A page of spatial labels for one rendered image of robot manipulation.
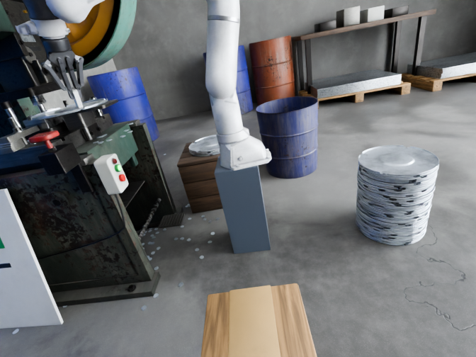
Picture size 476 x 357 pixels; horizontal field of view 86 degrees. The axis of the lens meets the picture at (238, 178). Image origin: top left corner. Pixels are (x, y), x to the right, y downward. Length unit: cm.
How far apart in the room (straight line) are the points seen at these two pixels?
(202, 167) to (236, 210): 46
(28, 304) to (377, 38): 480
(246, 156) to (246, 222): 31
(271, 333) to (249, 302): 9
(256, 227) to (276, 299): 55
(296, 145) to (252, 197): 73
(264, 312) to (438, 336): 61
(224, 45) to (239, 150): 38
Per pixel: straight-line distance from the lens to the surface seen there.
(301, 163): 181
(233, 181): 107
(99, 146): 117
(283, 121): 167
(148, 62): 462
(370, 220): 130
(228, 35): 98
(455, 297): 123
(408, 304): 116
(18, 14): 136
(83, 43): 160
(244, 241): 125
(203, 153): 152
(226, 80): 91
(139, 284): 132
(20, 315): 153
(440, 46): 529
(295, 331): 66
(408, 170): 120
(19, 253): 133
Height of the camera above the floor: 89
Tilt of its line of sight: 27 degrees down
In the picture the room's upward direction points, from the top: 11 degrees counter-clockwise
